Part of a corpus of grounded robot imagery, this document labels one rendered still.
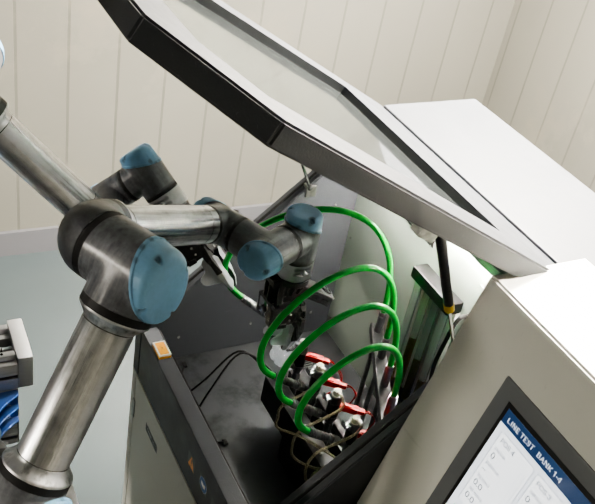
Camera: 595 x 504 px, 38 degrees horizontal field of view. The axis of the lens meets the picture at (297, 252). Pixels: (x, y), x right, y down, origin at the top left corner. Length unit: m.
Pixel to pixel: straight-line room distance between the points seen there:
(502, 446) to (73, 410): 0.69
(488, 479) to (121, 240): 0.72
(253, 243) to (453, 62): 2.89
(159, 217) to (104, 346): 0.29
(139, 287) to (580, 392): 0.68
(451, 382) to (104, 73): 2.39
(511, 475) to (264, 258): 0.57
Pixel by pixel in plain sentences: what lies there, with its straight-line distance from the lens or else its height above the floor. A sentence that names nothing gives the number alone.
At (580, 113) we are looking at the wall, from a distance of 4.11.
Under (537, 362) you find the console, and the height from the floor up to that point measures 1.50.
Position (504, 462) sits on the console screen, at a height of 1.34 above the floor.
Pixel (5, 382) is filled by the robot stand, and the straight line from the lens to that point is 2.04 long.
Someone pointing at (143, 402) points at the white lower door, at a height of 0.75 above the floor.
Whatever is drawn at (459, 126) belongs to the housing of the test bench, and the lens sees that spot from 2.10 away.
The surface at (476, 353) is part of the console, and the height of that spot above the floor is 1.43.
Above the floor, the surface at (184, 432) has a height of 0.91.
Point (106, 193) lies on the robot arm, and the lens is 1.83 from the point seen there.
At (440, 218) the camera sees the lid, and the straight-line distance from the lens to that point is 1.31.
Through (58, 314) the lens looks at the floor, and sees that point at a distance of 3.64.
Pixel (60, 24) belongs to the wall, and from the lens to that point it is 3.49.
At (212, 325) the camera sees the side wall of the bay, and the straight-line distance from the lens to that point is 2.22.
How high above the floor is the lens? 2.36
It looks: 35 degrees down
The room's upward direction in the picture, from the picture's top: 12 degrees clockwise
